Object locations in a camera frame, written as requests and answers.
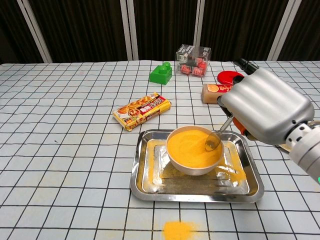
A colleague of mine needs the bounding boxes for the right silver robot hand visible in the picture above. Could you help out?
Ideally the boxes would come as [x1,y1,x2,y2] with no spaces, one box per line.
[216,57,315,146]

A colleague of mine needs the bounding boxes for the white bowl of yellow powder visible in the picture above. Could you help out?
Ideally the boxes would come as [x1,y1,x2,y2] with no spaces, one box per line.
[165,125,224,177]

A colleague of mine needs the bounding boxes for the rectangular stainless steel tray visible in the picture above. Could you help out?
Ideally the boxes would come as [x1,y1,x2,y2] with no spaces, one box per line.
[129,129,265,204]

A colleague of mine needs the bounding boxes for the black folding screen white frames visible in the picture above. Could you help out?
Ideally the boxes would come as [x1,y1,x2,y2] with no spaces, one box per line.
[0,0,320,65]

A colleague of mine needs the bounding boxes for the silver metal spoon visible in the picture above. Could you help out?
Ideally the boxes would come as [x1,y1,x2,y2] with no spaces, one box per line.
[204,116,235,153]

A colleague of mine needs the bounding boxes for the spilled yellow powder pile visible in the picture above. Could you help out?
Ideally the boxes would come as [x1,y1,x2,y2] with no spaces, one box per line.
[161,220,202,240]

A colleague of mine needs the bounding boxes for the yellow snack food package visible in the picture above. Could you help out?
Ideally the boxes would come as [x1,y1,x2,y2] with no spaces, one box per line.
[112,92,172,132]

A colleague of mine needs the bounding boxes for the green toy building block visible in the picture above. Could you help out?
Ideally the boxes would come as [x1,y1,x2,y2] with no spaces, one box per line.
[149,61,173,86]

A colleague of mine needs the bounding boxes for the brown drink bottle red label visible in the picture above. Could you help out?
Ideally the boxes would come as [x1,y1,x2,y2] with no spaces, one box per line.
[201,83,235,105]

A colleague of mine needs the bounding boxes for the white black checkered tablecloth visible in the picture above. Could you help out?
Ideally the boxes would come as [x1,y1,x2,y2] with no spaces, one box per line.
[0,59,320,240]

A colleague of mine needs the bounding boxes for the clear plastic box red items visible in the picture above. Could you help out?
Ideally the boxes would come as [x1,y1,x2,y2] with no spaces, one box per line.
[175,44,212,78]

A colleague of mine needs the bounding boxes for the red round plastic disc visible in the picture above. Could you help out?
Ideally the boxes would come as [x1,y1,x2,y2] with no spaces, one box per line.
[216,70,245,86]

